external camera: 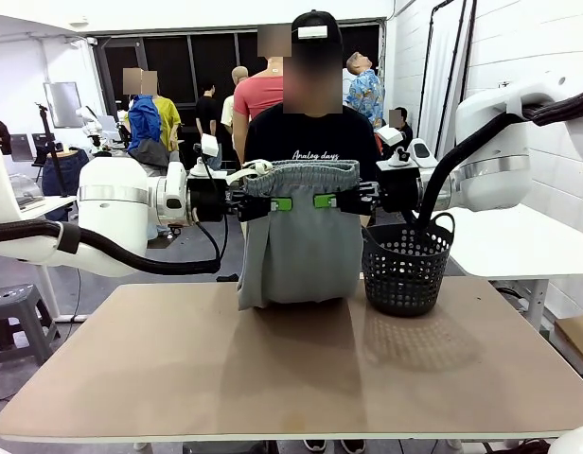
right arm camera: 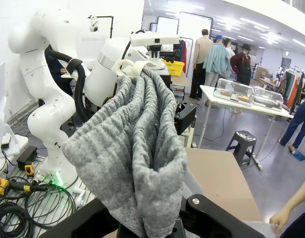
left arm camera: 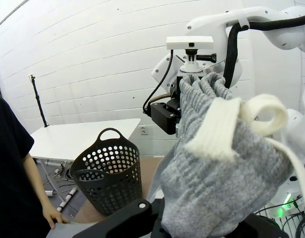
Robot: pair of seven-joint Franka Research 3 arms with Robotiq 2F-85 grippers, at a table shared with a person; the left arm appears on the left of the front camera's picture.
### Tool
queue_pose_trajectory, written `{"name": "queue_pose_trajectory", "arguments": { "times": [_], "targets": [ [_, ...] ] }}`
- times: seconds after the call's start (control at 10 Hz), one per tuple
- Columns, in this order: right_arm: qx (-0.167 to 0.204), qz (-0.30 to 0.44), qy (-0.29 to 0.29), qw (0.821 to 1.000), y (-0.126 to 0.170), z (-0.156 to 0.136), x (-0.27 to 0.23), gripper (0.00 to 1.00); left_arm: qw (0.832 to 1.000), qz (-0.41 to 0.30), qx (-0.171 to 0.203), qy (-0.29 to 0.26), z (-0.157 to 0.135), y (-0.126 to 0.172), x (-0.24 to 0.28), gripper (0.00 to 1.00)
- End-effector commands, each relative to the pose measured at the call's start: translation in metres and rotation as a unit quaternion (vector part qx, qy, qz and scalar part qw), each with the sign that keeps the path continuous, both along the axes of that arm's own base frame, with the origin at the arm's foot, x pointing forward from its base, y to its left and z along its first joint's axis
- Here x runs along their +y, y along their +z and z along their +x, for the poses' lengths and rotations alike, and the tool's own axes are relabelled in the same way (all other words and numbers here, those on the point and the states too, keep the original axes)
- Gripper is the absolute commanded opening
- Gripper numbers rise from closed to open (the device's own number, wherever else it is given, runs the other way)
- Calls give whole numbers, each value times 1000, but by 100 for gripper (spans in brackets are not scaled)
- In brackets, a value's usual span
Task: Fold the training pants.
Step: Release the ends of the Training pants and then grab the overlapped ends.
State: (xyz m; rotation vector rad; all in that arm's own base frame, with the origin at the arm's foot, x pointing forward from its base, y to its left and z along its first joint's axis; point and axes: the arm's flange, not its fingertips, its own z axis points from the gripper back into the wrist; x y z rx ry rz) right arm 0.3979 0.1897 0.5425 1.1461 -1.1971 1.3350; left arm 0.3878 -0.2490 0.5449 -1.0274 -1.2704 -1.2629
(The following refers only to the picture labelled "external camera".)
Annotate standing person in black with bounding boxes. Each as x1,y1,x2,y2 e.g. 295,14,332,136
195,82,223,146

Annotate grey training pants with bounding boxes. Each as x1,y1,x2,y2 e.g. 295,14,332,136
224,159,365,311

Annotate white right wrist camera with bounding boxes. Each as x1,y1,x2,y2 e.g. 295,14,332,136
375,124,403,148

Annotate grey plastic stool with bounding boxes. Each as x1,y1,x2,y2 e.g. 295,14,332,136
0,283,62,377

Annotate blue jeans on stand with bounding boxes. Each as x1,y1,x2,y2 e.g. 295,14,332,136
41,148,90,198

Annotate person in black t-shirt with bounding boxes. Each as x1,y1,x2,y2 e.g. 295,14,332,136
243,42,384,281

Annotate brown cardboard box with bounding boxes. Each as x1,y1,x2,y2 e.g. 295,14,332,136
554,314,583,375

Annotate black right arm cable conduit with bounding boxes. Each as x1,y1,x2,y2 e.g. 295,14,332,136
415,84,583,229

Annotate seated person in black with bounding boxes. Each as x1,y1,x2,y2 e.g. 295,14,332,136
388,107,415,146

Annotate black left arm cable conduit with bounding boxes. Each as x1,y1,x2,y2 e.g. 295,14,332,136
0,146,229,276

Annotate black perforated plastic basket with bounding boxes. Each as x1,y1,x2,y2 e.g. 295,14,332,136
361,212,456,318

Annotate grey framed board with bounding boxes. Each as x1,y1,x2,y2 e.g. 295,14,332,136
43,80,82,130

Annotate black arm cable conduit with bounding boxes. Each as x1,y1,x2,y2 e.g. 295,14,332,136
0,146,229,276
415,84,583,229

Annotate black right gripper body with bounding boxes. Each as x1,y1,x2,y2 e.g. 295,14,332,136
363,165,421,215

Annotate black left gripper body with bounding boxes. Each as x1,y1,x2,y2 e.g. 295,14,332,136
186,177,241,223

